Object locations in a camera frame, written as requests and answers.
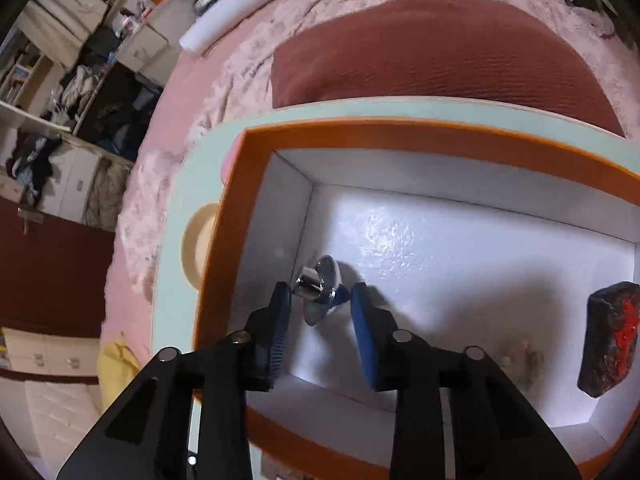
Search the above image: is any pink floral quilt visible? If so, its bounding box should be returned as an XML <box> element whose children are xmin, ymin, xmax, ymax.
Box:
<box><xmin>101</xmin><ymin>0</ymin><xmax>639</xmax><ymax>359</ymax></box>

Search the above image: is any capybara plush keychain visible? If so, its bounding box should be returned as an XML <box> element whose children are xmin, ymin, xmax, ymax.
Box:
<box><xmin>498</xmin><ymin>339</ymin><xmax>544</xmax><ymax>391</ymax></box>

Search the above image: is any red cushion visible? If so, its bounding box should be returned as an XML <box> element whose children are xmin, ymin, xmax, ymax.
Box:
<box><xmin>271</xmin><ymin>0</ymin><xmax>624</xmax><ymax>136</ymax></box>

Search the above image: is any orange gradient storage box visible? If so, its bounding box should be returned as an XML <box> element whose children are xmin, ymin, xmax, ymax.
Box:
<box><xmin>192</xmin><ymin>116</ymin><xmax>640</xmax><ymax>480</ymax></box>

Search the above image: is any white drawer desk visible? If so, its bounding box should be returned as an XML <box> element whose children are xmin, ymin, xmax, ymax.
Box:
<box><xmin>115</xmin><ymin>0</ymin><xmax>195</xmax><ymax>87</ymax></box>

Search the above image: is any silver metal clip mirror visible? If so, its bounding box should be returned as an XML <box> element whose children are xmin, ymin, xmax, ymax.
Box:
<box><xmin>292</xmin><ymin>255</ymin><xmax>350</xmax><ymax>326</ymax></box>

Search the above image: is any red mahjong tile plush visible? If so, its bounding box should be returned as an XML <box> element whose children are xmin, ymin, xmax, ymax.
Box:
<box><xmin>577</xmin><ymin>282</ymin><xmax>639</xmax><ymax>399</ymax></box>

